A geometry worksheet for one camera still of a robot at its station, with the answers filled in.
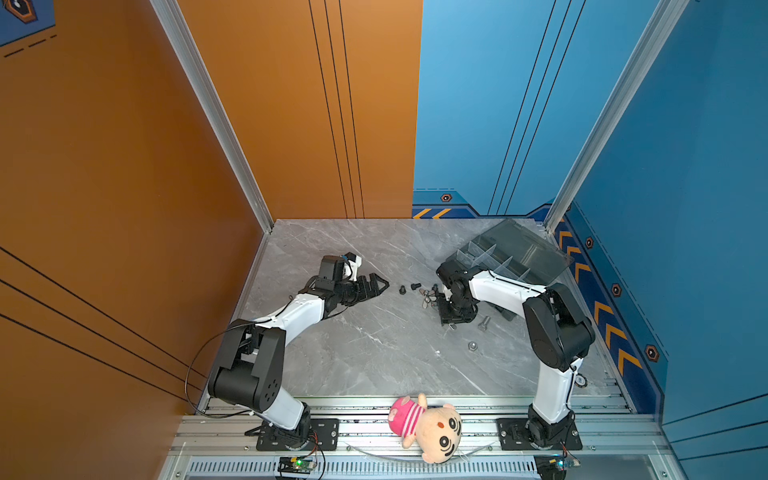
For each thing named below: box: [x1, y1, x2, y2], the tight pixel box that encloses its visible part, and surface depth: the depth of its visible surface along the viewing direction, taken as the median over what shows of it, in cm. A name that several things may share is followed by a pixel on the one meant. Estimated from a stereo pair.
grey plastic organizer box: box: [446, 219, 574, 286], surface depth 114 cm
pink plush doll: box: [388, 393, 462, 463], surface depth 71 cm
